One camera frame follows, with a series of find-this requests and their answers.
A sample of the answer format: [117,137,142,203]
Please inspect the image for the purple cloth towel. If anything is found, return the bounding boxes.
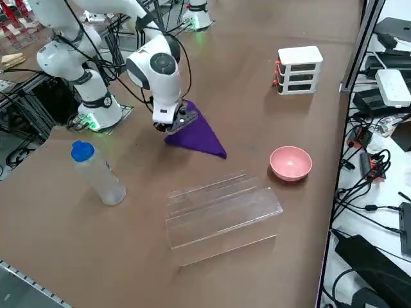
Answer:
[164,99,228,160]

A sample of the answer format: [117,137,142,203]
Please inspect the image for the clear acrylic stepped rack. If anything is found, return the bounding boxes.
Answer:
[165,169,284,267]

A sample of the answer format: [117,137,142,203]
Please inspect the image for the clear bottle blue cap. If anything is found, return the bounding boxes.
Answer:
[71,140,127,207]

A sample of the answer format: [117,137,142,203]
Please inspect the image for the pink bowl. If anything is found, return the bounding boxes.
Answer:
[269,146,313,182]

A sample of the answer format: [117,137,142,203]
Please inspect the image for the white mini drawer cabinet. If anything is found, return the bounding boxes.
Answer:
[272,46,324,96]

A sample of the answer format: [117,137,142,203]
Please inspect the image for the wooden blocks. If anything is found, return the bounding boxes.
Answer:
[1,53,26,68]

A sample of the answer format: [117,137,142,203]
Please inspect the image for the black red connector box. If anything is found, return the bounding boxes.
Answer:
[348,126,374,149]

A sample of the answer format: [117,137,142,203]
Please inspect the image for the black power brick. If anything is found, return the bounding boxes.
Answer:
[353,88,387,118]

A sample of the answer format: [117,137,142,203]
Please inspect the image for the black adapter orange plugs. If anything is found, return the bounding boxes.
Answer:
[359,150,391,182]

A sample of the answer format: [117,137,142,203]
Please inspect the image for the large white power strip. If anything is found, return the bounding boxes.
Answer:
[375,69,411,108]

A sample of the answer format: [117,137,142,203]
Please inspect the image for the large black device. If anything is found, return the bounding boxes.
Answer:
[333,234,411,308]

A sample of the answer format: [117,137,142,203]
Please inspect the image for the black flat box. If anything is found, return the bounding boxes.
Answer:
[374,17,411,42]

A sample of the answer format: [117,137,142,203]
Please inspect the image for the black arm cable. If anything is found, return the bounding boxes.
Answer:
[64,0,193,113]

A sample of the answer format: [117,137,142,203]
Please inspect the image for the aluminium table rail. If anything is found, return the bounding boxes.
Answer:
[0,259,71,308]

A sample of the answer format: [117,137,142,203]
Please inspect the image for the aluminium camera post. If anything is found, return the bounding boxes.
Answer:
[339,0,386,94]

